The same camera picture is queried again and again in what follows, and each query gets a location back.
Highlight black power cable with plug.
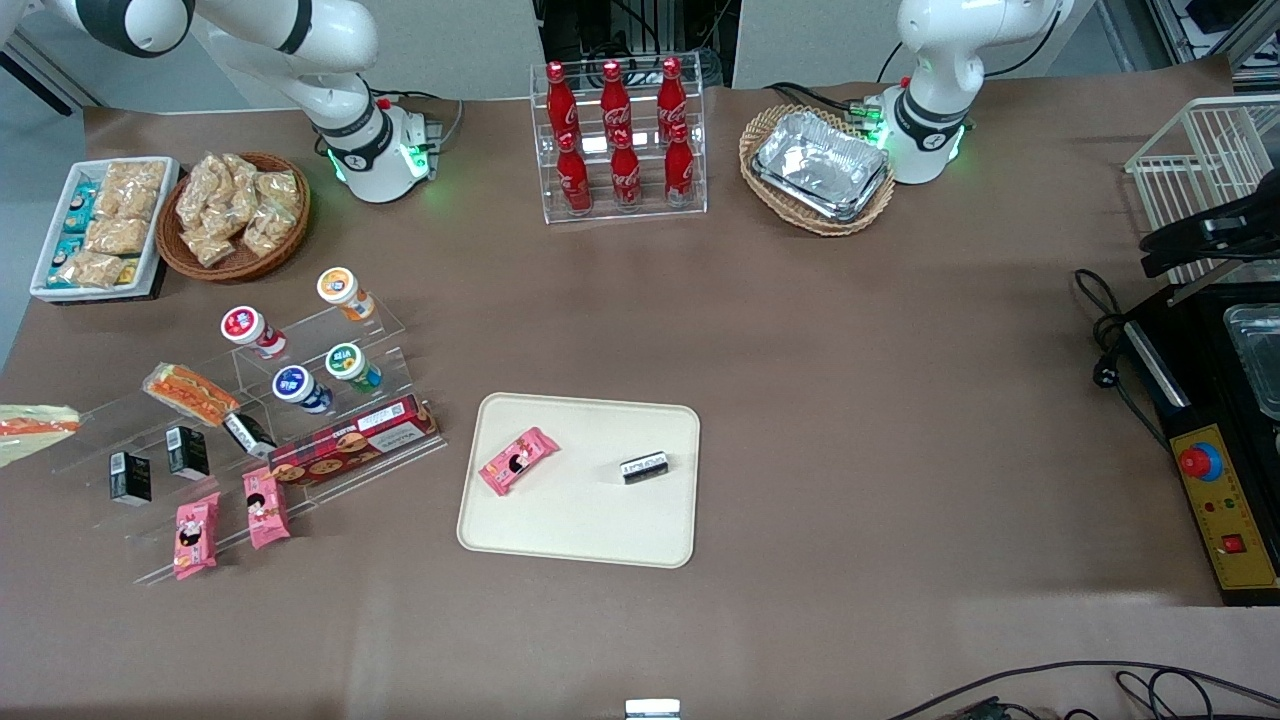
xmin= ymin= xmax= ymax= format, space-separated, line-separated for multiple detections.
xmin=1073 ymin=268 xmax=1171 ymax=441

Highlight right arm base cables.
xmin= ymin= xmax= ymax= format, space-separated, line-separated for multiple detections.
xmin=375 ymin=92 xmax=466 ymax=153

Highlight long black cable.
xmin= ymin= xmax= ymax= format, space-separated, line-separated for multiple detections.
xmin=885 ymin=660 xmax=1280 ymax=720

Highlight cream rectangular tray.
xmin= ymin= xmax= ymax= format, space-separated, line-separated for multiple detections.
xmin=456 ymin=392 xmax=701 ymax=570

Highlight clear acrylic bottle rack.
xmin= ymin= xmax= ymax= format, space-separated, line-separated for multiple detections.
xmin=530 ymin=52 xmax=709 ymax=225

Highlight white plastic snack tray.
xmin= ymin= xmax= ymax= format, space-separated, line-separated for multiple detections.
xmin=30 ymin=157 xmax=181 ymax=303

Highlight green lid cup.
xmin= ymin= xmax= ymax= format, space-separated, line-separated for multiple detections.
xmin=325 ymin=343 xmax=384 ymax=393

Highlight light wicker basket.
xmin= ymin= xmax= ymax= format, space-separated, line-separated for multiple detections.
xmin=739 ymin=104 xmax=897 ymax=237

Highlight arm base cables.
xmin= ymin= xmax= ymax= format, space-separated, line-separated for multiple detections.
xmin=375 ymin=92 xmax=466 ymax=153
xmin=765 ymin=82 xmax=883 ymax=126

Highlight large triangle sandwich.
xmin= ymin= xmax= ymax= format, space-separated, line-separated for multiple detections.
xmin=0 ymin=404 xmax=82 ymax=468

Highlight red cola bottle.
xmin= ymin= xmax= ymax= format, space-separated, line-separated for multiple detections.
xmin=600 ymin=60 xmax=632 ymax=141
xmin=610 ymin=128 xmax=642 ymax=209
xmin=664 ymin=123 xmax=696 ymax=206
xmin=545 ymin=62 xmax=579 ymax=141
xmin=557 ymin=132 xmax=593 ymax=214
xmin=657 ymin=57 xmax=689 ymax=136

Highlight red cookie box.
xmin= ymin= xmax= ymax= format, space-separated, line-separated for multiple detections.
xmin=268 ymin=394 xmax=440 ymax=488

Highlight small wrapped sandwich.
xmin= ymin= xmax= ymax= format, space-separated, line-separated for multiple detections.
xmin=143 ymin=363 xmax=241 ymax=428

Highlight red lid cup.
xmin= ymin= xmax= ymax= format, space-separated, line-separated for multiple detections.
xmin=220 ymin=306 xmax=288 ymax=359

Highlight blue lid cup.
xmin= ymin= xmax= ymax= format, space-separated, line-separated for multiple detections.
xmin=272 ymin=365 xmax=334 ymax=415

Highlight clear acrylic stepped shelf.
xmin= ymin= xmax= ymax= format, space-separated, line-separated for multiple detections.
xmin=55 ymin=295 xmax=449 ymax=586

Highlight orange lid cup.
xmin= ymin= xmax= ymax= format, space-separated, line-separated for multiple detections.
xmin=317 ymin=267 xmax=377 ymax=322

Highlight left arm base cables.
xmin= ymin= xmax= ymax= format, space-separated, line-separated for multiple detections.
xmin=765 ymin=82 xmax=883 ymax=126

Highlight black sealing machine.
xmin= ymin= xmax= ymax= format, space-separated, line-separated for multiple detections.
xmin=1120 ymin=283 xmax=1280 ymax=608

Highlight aluminium foil tray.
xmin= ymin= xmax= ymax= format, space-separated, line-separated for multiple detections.
xmin=752 ymin=110 xmax=891 ymax=223

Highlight metal machine tray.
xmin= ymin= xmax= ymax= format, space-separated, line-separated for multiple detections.
xmin=1222 ymin=303 xmax=1280 ymax=421

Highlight black machine lever handle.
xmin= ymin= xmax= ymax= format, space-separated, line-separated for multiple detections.
xmin=1140 ymin=195 xmax=1280 ymax=279

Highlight white wire rack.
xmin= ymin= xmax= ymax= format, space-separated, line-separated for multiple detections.
xmin=1125 ymin=95 xmax=1280 ymax=286

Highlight pink snack packet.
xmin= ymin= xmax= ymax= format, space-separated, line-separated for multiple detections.
xmin=478 ymin=427 xmax=561 ymax=497
xmin=173 ymin=492 xmax=221 ymax=581
xmin=243 ymin=466 xmax=292 ymax=550

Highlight dark brown wicker basket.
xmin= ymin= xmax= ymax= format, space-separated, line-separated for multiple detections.
xmin=155 ymin=152 xmax=311 ymax=283

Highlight looped black cable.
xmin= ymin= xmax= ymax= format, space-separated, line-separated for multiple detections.
xmin=1115 ymin=668 xmax=1280 ymax=720

